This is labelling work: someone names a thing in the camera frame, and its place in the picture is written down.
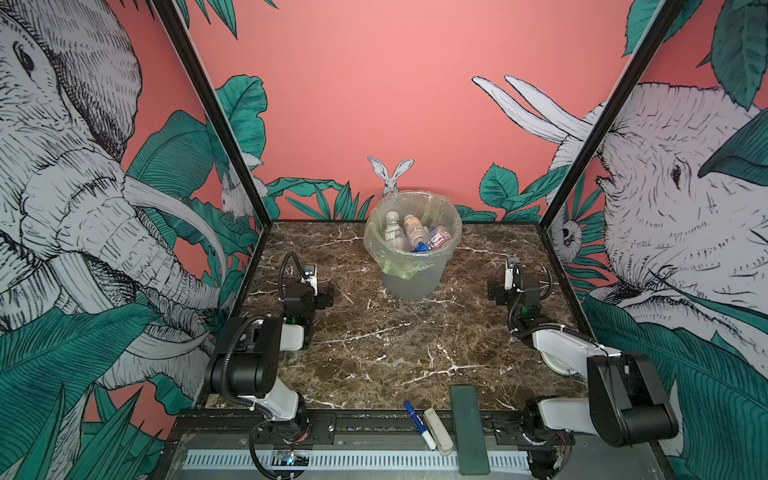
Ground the Fiji bottle red blue label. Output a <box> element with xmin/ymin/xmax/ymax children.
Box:
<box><xmin>429</xmin><ymin>224</ymin><xmax>452</xmax><ymax>250</ymax></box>

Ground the clear bottle green cap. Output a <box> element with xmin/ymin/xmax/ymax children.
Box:
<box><xmin>384</xmin><ymin>211</ymin><xmax>411</xmax><ymax>252</ymax></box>

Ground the clear bottle yellow inside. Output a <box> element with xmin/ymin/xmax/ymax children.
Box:
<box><xmin>403</xmin><ymin>214</ymin><xmax>429</xmax><ymax>249</ymax></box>

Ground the clear bottle blue label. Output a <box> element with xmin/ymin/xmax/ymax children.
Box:
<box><xmin>412</xmin><ymin>242</ymin><xmax>431</xmax><ymax>253</ymax></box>

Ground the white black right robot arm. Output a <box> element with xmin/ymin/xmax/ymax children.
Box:
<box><xmin>488</xmin><ymin>257</ymin><xmax>679</xmax><ymax>447</ymax></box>

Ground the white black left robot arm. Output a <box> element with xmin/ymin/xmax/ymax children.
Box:
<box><xmin>204</xmin><ymin>252</ymin><xmax>334</xmax><ymax>444</ymax></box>

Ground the grey bin with green liner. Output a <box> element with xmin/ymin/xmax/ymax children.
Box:
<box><xmin>364</xmin><ymin>191</ymin><xmax>462</xmax><ymax>300</ymax></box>

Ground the white round timer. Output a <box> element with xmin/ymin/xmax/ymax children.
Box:
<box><xmin>540</xmin><ymin>351</ymin><xmax>578</xmax><ymax>377</ymax></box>

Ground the white eraser bar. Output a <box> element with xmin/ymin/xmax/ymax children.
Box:
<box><xmin>424</xmin><ymin>408</ymin><xmax>454</xmax><ymax>456</ymax></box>

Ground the blue white marker pen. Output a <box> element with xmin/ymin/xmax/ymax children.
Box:
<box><xmin>404</xmin><ymin>401</ymin><xmax>437</xmax><ymax>451</ymax></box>

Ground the dark green flat block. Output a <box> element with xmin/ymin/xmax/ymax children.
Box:
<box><xmin>450</xmin><ymin>385</ymin><xmax>491</xmax><ymax>476</ymax></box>

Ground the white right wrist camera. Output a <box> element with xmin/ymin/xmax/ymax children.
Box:
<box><xmin>504</xmin><ymin>257</ymin><xmax>521</xmax><ymax>291</ymax></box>

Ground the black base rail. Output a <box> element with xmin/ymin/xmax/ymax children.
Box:
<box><xmin>173</xmin><ymin>409</ymin><xmax>649</xmax><ymax>448</ymax></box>

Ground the white slotted cable duct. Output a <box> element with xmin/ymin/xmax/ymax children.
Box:
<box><xmin>182</xmin><ymin>449</ymin><xmax>532</xmax><ymax>473</ymax></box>

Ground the black right frame post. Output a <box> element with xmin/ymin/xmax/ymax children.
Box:
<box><xmin>538</xmin><ymin>0</ymin><xmax>686</xmax><ymax>230</ymax></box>

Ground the black frame post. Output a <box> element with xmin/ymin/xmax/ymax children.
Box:
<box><xmin>538</xmin><ymin>0</ymin><xmax>686</xmax><ymax>230</ymax></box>
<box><xmin>152</xmin><ymin>0</ymin><xmax>272</xmax><ymax>229</ymax></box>

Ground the black left frame post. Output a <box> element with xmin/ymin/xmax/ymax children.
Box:
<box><xmin>152</xmin><ymin>0</ymin><xmax>272</xmax><ymax>229</ymax></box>

